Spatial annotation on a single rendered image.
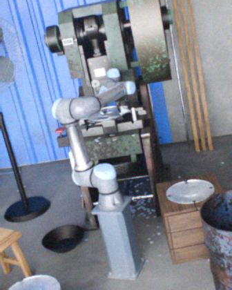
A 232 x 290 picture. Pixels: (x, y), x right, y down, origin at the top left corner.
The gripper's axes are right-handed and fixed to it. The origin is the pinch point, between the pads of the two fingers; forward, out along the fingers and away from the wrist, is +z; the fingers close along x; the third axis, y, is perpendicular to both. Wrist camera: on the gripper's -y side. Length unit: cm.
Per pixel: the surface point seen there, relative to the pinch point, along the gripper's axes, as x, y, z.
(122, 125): 2.2, -1.0, 12.7
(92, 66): 26.5, -13.4, -22.7
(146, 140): -15.4, 14.3, 13.5
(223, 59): 119, 90, 62
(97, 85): 19.9, -13.2, -11.6
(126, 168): -11.3, -4.9, 42.5
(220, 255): -114, 44, -2
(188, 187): -50, 36, 25
